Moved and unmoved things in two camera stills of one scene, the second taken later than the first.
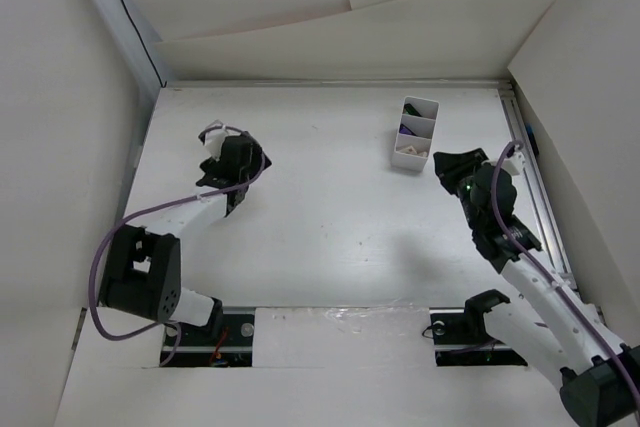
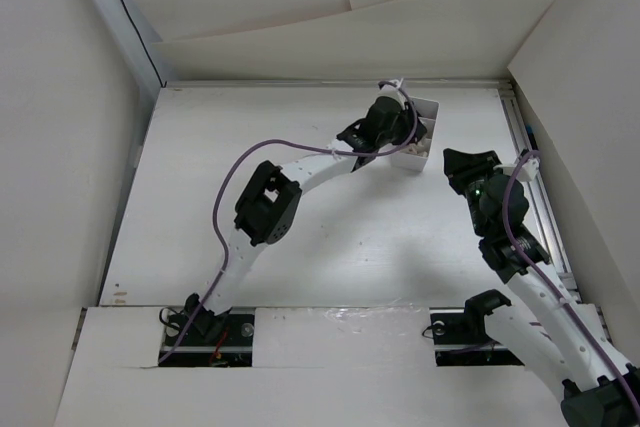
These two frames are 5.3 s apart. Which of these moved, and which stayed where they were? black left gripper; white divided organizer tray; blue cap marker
Moved: black left gripper
Stayed: white divided organizer tray; blue cap marker
